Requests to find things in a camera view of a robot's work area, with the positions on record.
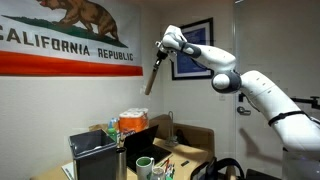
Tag green spray bottle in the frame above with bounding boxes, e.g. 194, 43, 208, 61
107, 119, 117, 141

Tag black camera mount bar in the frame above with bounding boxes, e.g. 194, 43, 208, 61
238, 93, 320, 110

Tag steel tumbler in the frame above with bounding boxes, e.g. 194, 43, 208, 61
116, 147, 127, 180

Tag black open laptop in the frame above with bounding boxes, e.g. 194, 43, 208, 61
124, 125, 171, 172

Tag orange paper towel multipack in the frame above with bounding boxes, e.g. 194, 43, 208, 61
118, 108, 149, 133

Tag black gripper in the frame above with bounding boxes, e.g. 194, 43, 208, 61
154, 51, 168, 68

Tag black headphones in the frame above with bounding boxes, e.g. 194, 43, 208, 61
190, 157, 245, 180

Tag framed blue blueprint picture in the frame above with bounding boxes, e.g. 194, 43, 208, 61
171, 18, 214, 80

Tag brown cardboard paper towel core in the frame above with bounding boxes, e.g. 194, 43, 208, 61
145, 66, 159, 95

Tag brown cardboard box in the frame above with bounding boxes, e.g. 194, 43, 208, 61
149, 114, 215, 153

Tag clear glass jar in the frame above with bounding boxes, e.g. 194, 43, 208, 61
150, 167, 165, 180

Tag grey trash bin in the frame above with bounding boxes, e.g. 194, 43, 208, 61
69, 130, 116, 180

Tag small black marker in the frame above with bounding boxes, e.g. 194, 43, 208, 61
181, 160, 189, 167

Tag white paper sheet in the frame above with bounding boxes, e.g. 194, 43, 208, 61
61, 162, 75, 180

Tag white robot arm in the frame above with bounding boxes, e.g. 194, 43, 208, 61
156, 25, 320, 153

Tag pens bundle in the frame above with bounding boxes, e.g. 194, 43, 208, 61
160, 158, 175, 180

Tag door lever handle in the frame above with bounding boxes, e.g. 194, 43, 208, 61
237, 106, 251, 116

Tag California Republic flag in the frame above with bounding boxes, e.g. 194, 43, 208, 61
0, 0, 143, 76

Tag white green mug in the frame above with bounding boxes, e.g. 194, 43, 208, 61
136, 156, 154, 180

